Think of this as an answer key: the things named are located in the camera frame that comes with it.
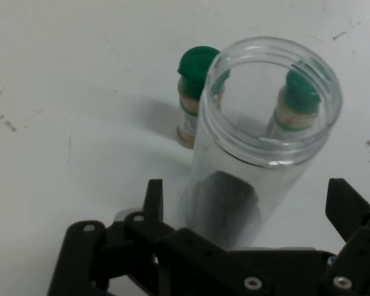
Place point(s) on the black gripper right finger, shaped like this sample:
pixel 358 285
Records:
pixel 357 253

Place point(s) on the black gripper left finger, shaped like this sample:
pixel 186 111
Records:
pixel 117 256

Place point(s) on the clear plastic jar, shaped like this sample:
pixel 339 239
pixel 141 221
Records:
pixel 286 179

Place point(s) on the green-capped spice bottle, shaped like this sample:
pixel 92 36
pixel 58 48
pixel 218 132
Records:
pixel 299 92
pixel 192 80

